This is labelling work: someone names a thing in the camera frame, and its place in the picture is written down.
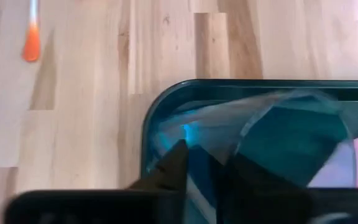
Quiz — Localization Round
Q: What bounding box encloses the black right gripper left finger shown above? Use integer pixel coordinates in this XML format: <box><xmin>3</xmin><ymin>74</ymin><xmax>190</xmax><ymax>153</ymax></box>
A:
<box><xmin>4</xmin><ymin>139</ymin><xmax>190</xmax><ymax>224</ymax></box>

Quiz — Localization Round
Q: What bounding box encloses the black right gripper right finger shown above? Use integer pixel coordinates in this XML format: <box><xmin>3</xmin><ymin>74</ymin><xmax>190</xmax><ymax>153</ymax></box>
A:
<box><xmin>215</xmin><ymin>152</ymin><xmax>358</xmax><ymax>224</ymax></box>

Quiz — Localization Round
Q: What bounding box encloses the translucent teal plastic cup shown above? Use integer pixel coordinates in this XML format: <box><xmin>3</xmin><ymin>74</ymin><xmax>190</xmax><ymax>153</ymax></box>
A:
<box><xmin>147</xmin><ymin>89</ymin><xmax>357</xmax><ymax>224</ymax></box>

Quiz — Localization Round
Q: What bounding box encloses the dark green plastic tray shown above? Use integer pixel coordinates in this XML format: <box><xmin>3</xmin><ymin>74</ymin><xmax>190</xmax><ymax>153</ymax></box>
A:
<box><xmin>140</xmin><ymin>78</ymin><xmax>358</xmax><ymax>224</ymax></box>

